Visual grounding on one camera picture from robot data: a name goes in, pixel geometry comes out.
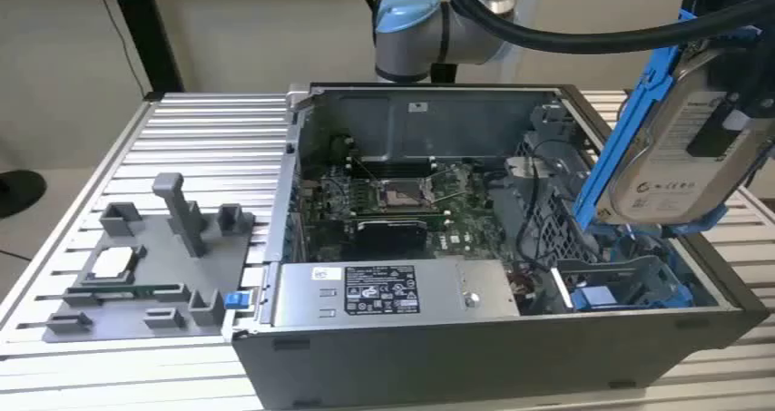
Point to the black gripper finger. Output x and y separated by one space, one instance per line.
718 132

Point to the hard disk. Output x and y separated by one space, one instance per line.
666 179

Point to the grey disk bay cage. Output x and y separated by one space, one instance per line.
545 211

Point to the blue carrier in bay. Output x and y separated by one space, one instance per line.
594 298

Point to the green motherboard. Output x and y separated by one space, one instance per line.
461 220

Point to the CPU socket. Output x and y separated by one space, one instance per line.
405 192

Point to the open grey PC case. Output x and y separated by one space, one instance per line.
485 352

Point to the silver power supply unit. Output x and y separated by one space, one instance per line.
394 293

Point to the blue case latch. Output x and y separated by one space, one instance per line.
237 300

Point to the grey parts rack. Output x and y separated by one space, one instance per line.
152 270

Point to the green RAM stick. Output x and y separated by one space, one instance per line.
128 289

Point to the silver CPU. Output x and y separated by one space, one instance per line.
113 266

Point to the black round stand base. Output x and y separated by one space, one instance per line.
18 193

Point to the black frame post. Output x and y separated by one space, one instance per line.
149 34

